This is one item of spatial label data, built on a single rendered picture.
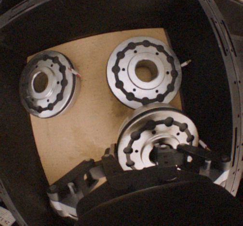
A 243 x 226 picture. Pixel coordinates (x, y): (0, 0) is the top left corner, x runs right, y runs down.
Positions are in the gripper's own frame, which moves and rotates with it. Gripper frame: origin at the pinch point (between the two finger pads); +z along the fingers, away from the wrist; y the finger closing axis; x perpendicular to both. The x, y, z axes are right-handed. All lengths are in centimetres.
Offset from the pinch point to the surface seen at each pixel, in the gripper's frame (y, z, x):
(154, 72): 4.5, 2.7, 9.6
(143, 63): 3.3, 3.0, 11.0
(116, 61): -0.4, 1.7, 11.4
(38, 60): -12.4, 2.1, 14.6
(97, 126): -4.7, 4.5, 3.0
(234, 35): 29.1, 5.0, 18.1
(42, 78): -12.5, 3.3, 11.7
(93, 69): -4.1, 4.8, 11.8
